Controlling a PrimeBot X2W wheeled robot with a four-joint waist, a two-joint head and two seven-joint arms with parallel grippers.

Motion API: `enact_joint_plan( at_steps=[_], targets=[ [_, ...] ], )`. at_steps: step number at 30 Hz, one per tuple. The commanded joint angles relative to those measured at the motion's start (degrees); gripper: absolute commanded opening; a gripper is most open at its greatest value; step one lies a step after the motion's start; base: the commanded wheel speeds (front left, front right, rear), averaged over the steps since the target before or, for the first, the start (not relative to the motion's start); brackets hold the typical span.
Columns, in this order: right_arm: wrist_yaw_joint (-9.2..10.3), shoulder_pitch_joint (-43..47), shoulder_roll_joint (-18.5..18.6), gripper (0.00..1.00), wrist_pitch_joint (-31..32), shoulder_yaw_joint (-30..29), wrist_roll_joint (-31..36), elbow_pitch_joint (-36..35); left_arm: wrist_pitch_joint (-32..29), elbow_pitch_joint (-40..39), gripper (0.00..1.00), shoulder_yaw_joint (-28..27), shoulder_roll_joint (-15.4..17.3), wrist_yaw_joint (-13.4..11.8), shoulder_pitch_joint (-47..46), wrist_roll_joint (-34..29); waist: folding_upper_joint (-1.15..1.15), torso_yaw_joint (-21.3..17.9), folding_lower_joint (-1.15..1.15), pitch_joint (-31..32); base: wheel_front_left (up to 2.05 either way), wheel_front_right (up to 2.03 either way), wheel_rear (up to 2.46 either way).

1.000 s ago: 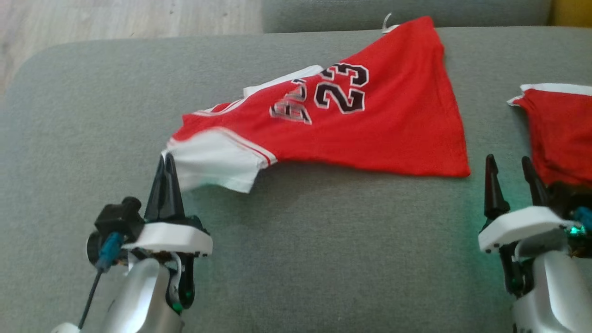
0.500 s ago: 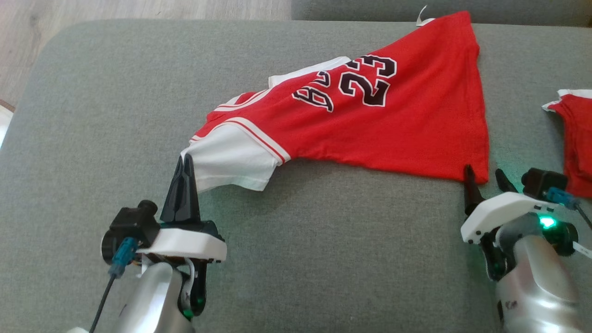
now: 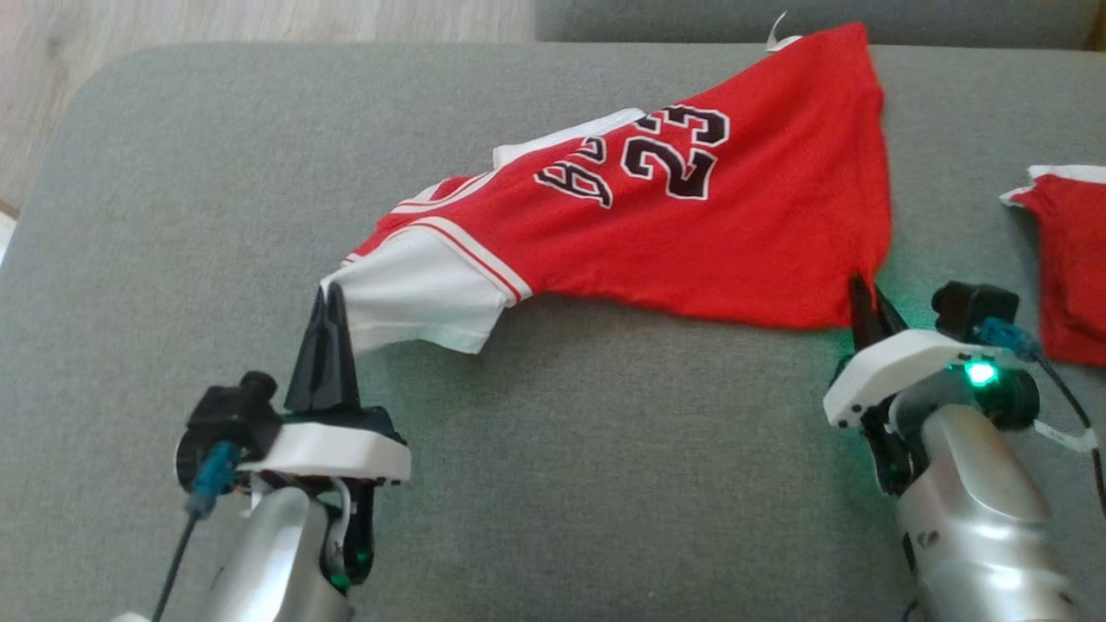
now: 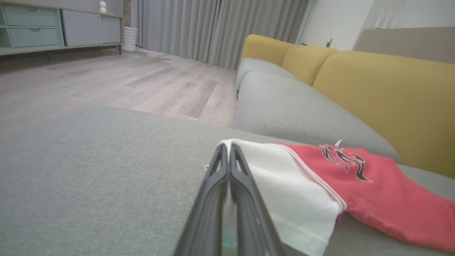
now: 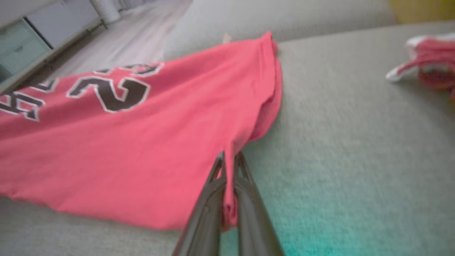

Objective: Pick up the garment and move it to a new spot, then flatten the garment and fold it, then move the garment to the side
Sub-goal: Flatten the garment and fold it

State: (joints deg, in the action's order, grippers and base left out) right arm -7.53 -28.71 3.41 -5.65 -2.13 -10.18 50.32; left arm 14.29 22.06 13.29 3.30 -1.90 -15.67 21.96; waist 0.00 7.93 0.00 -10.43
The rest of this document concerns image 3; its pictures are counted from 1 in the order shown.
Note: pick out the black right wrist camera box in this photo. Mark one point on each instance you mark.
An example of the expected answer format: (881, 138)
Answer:
(972, 307)

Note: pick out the red shorts with white stripe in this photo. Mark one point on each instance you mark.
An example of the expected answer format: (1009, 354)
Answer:
(1076, 268)

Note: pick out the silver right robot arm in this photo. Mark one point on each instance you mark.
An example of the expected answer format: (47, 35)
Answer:
(976, 518)

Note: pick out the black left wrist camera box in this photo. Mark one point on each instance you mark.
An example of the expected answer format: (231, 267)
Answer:
(229, 419)

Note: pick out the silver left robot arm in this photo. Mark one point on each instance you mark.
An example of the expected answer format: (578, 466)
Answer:
(268, 561)

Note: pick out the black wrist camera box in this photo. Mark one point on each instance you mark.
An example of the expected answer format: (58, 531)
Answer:
(229, 419)
(972, 307)

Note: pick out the grey sofa seat cushion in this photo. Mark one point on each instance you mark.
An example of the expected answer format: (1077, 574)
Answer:
(950, 17)

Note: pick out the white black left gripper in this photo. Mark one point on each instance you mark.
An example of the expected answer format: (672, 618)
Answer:
(337, 453)

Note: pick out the red basketball jersey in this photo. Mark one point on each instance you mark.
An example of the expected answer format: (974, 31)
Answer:
(734, 225)

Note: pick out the yellow sofa back cushion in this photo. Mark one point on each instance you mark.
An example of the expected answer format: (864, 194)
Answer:
(1101, 22)

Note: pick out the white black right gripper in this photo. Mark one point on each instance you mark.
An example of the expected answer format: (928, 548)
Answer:
(881, 367)

